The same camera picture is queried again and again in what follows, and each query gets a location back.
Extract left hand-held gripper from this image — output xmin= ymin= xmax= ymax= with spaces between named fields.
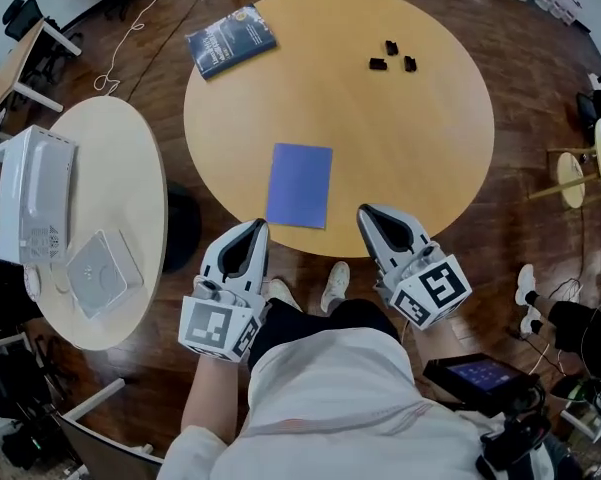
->
xmin=178 ymin=219 xmax=272 ymax=366

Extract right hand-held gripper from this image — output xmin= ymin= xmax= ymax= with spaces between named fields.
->
xmin=357 ymin=204 xmax=473 ymax=331

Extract blue notebook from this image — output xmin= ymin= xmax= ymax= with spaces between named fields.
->
xmin=265 ymin=142 xmax=334 ymax=230

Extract person's left forearm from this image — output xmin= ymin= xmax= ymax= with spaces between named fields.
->
xmin=179 ymin=355 xmax=242 ymax=439

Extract person's right forearm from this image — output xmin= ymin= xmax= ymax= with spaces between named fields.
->
xmin=404 ymin=317 xmax=461 ymax=400

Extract thick dark blue book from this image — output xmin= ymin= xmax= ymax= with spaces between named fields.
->
xmin=185 ymin=3 xmax=279 ymax=82

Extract person's left white shoe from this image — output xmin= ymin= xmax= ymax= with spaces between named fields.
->
xmin=267 ymin=277 xmax=301 ymax=313

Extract person's white shoe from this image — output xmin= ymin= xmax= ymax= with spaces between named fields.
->
xmin=267 ymin=277 xmax=301 ymax=313
xmin=320 ymin=261 xmax=351 ymax=314

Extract person's right white shoe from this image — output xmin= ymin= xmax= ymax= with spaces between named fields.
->
xmin=320 ymin=261 xmax=351 ymax=314

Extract person's black shorts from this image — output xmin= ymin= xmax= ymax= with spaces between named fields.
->
xmin=247 ymin=297 xmax=401 ymax=370

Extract white square flat device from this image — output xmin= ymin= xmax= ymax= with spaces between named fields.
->
xmin=65 ymin=228 xmax=145 ymax=319

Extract round beige table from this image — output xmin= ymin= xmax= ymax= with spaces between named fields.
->
xmin=32 ymin=96 xmax=204 ymax=352

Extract black touchscreen device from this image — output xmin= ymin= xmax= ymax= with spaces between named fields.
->
xmin=422 ymin=352 xmax=541 ymax=418

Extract small round wooden stool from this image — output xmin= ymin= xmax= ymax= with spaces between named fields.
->
xmin=529 ymin=151 xmax=601 ymax=210

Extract person's white shirt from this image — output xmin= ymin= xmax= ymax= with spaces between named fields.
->
xmin=157 ymin=312 xmax=486 ymax=480

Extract white round disc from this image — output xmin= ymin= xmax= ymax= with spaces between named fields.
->
xmin=23 ymin=262 xmax=42 ymax=299

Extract white microwave oven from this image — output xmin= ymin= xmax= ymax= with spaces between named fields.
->
xmin=0 ymin=125 xmax=77 ymax=265

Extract grey desk white legs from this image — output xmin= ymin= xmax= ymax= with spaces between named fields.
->
xmin=54 ymin=377 xmax=166 ymax=480

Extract pile of white boxes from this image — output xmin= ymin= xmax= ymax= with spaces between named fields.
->
xmin=529 ymin=0 xmax=590 ymax=28

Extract wooden desk white legs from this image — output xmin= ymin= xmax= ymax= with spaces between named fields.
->
xmin=0 ymin=17 xmax=82 ymax=129

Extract black office chair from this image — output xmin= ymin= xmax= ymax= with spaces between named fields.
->
xmin=2 ymin=0 xmax=47 ymax=45

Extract black device mount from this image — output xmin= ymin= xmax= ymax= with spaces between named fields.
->
xmin=477 ymin=410 xmax=554 ymax=477

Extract white cable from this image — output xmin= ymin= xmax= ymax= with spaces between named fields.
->
xmin=93 ymin=0 xmax=206 ymax=98

